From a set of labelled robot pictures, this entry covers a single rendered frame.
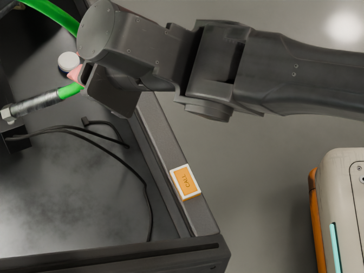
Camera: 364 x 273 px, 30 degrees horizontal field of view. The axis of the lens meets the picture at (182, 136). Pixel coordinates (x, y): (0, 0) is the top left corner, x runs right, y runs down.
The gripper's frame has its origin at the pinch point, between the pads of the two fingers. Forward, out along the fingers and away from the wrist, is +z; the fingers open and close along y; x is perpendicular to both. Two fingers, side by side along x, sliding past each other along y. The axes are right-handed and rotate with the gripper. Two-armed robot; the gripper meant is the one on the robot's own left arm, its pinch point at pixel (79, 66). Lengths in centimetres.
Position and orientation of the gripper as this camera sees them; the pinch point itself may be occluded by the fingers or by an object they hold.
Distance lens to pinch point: 81.3
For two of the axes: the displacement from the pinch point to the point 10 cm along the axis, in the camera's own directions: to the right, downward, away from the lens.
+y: -3.4, 9.1, -2.3
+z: -6.6, -0.6, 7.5
